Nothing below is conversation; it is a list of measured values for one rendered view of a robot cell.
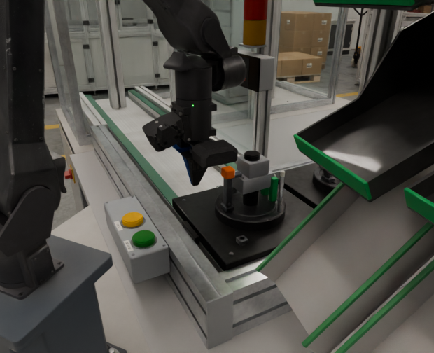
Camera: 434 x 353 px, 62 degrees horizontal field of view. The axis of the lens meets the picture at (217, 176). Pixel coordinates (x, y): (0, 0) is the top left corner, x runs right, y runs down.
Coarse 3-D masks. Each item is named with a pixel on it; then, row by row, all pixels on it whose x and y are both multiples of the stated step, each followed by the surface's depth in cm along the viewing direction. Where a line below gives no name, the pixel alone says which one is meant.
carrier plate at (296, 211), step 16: (208, 192) 80; (288, 192) 80; (176, 208) 75; (192, 208) 74; (208, 208) 74; (288, 208) 74; (304, 208) 74; (192, 224) 69; (208, 224) 68; (224, 224) 68; (288, 224) 68; (208, 240) 64; (224, 240) 64; (256, 240) 64; (272, 240) 64; (224, 256) 60; (240, 256) 60; (256, 256) 61
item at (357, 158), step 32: (416, 32) 42; (384, 64) 42; (416, 64) 44; (384, 96) 44; (416, 96) 42; (320, 128) 43; (352, 128) 43; (384, 128) 40; (416, 128) 38; (320, 160) 39; (352, 160) 38; (384, 160) 36; (416, 160) 33; (384, 192) 33
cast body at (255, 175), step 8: (248, 152) 67; (256, 152) 67; (240, 160) 68; (248, 160) 66; (256, 160) 66; (264, 160) 67; (240, 168) 68; (248, 168) 66; (256, 168) 66; (264, 168) 67; (248, 176) 66; (256, 176) 67; (264, 176) 68; (272, 176) 71; (232, 184) 70; (240, 184) 67; (248, 184) 67; (256, 184) 68; (264, 184) 69; (240, 192) 68; (248, 192) 68
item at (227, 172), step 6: (222, 168) 66; (228, 168) 66; (222, 174) 66; (228, 174) 65; (234, 174) 66; (240, 174) 67; (228, 180) 66; (228, 186) 67; (228, 192) 67; (228, 198) 68; (228, 204) 68
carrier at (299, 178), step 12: (300, 168) 90; (312, 168) 90; (288, 180) 85; (300, 180) 85; (312, 180) 84; (324, 180) 80; (336, 180) 80; (300, 192) 79; (312, 192) 79; (324, 192) 79; (312, 204) 76
